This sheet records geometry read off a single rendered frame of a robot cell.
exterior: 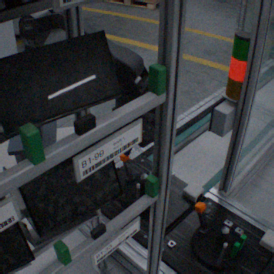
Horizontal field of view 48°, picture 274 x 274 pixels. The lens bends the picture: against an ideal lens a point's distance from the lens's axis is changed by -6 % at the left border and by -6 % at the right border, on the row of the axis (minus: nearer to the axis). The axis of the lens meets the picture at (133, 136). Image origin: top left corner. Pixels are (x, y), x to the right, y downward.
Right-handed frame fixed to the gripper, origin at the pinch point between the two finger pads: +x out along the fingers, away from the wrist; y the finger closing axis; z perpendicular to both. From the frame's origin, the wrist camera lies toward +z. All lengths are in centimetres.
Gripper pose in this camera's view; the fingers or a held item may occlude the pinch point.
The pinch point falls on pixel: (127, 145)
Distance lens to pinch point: 83.8
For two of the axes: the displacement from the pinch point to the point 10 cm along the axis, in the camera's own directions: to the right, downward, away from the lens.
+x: -0.2, 7.9, 6.2
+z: 7.1, 4.5, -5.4
